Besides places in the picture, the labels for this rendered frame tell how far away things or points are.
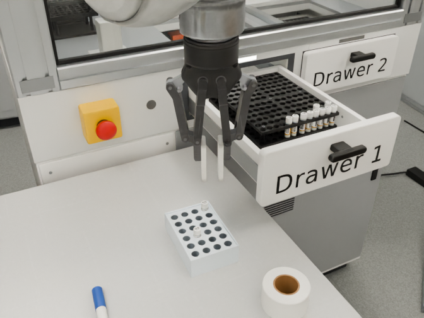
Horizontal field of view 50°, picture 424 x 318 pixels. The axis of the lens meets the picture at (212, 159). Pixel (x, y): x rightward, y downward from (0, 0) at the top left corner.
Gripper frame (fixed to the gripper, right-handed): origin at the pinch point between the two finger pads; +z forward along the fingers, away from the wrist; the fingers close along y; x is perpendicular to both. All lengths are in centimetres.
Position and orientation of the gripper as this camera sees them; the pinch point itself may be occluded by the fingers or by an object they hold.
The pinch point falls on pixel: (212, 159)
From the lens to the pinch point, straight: 72.5
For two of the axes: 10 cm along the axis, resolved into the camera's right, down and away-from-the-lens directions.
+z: 0.1, 8.3, 5.6
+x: 0.6, 5.6, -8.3
